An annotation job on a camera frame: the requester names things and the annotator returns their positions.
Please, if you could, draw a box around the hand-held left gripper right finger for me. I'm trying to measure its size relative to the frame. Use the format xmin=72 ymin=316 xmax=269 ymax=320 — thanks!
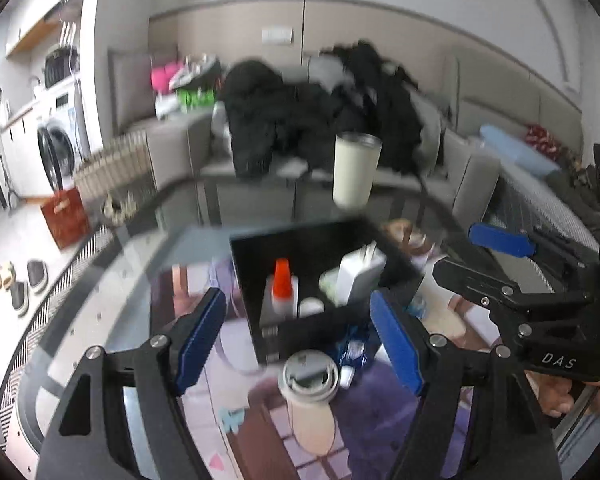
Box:
xmin=369 ymin=289 xmax=563 ymax=480

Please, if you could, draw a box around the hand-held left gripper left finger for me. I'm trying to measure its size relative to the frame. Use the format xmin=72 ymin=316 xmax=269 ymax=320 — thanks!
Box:
xmin=35 ymin=287 xmax=228 ymax=480

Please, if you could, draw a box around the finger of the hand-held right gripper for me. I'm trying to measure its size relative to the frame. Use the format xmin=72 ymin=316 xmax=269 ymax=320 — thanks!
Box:
xmin=432 ymin=257 xmax=596 ymax=322
xmin=469 ymin=222 xmax=600 ymax=283

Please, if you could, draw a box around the black box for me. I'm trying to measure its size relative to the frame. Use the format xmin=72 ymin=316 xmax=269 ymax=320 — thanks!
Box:
xmin=229 ymin=216 xmax=426 ymax=366

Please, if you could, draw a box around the white green packet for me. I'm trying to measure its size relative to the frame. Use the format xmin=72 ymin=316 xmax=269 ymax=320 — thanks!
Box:
xmin=320 ymin=267 xmax=341 ymax=301

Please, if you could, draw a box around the glue bottle with orange cap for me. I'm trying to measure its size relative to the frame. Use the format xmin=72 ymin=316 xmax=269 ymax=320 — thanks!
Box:
xmin=266 ymin=258 xmax=300 ymax=318

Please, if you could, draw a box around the white lidded paper cup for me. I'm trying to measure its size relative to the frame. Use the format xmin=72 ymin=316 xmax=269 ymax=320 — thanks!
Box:
xmin=278 ymin=349 xmax=342 ymax=456

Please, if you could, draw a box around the person's right hand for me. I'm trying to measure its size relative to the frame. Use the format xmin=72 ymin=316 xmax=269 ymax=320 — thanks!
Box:
xmin=535 ymin=366 xmax=600 ymax=416

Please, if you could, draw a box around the blue wrapped packet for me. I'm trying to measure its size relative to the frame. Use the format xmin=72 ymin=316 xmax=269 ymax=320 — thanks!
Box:
xmin=337 ymin=325 xmax=367 ymax=366

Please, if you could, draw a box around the cartoon printed mat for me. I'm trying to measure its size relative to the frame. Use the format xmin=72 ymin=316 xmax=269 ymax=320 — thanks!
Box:
xmin=170 ymin=255 xmax=556 ymax=480

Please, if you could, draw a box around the light blue pillow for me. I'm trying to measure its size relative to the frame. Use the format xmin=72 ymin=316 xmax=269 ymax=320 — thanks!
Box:
xmin=480 ymin=125 xmax=563 ymax=176

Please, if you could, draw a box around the dark green cloth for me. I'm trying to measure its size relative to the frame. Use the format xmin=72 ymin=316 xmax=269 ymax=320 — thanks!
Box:
xmin=560 ymin=160 xmax=600 ymax=221

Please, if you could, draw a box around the red patterned cloth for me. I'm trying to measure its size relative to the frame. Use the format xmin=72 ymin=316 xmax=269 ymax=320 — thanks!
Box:
xmin=525 ymin=125 xmax=566 ymax=158

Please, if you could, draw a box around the grey garment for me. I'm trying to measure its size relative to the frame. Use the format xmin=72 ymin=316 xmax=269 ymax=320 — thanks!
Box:
xmin=420 ymin=105 xmax=443 ymax=166

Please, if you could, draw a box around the beige padded headboard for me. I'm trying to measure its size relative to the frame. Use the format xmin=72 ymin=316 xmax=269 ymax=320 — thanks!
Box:
xmin=455 ymin=45 xmax=583 ymax=131

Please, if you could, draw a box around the zigzag patterned rug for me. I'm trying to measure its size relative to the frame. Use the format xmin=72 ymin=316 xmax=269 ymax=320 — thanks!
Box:
xmin=0 ymin=220 xmax=126 ymax=451

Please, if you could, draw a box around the white tumbler with steel rim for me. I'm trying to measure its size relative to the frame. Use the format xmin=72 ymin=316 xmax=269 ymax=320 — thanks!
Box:
xmin=332 ymin=131 xmax=383 ymax=209

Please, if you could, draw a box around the grey slipper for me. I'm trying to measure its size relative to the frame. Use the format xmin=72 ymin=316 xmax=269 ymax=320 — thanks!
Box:
xmin=10 ymin=280 xmax=30 ymax=316
xmin=26 ymin=259 xmax=50 ymax=293

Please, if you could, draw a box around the black coat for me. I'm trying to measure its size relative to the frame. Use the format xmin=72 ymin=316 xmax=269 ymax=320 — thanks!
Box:
xmin=325 ymin=40 xmax=423 ymax=173

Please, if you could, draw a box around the red gift box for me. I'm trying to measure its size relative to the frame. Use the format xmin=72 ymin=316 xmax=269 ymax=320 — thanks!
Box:
xmin=40 ymin=187 xmax=92 ymax=250

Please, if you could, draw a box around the wicker laundry basket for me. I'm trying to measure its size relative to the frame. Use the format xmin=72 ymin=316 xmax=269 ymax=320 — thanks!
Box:
xmin=72 ymin=130 xmax=156 ymax=226

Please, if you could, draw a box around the grey sofa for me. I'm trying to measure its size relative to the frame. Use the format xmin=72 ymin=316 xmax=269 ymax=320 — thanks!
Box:
xmin=115 ymin=45 xmax=501 ymax=241

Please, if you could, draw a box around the black puffer jacket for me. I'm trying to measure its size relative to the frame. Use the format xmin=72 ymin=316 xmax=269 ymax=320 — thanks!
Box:
xmin=220 ymin=60 xmax=346 ymax=178

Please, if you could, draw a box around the white bag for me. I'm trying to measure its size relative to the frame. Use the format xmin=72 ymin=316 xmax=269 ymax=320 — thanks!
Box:
xmin=155 ymin=95 xmax=181 ymax=120

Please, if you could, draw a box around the green bag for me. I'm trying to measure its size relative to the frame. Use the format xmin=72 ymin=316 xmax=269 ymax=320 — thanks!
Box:
xmin=177 ymin=87 xmax=216 ymax=111

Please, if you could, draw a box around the white washing machine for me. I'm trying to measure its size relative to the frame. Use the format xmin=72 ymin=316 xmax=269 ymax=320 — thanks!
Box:
xmin=35 ymin=77 xmax=91 ymax=196

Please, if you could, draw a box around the white pillow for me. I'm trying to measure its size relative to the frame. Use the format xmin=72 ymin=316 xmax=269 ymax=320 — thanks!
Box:
xmin=307 ymin=55 xmax=351 ymax=83

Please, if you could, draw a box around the mop on stand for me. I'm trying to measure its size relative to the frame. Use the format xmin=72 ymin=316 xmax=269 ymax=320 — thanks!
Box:
xmin=0 ymin=100 xmax=21 ymax=211

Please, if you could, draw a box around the grey cushion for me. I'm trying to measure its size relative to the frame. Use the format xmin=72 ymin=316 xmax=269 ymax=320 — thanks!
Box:
xmin=107 ymin=47 xmax=181 ymax=126

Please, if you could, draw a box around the pink plush toy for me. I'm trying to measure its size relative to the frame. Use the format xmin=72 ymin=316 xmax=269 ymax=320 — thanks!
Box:
xmin=151 ymin=62 xmax=181 ymax=92

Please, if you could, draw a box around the black and white helmet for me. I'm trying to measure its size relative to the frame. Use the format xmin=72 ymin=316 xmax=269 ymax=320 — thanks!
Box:
xmin=172 ymin=55 xmax=221 ymax=88

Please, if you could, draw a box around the black rice cooker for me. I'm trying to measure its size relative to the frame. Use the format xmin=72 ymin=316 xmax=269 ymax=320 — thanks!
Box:
xmin=44 ymin=47 xmax=81 ymax=86

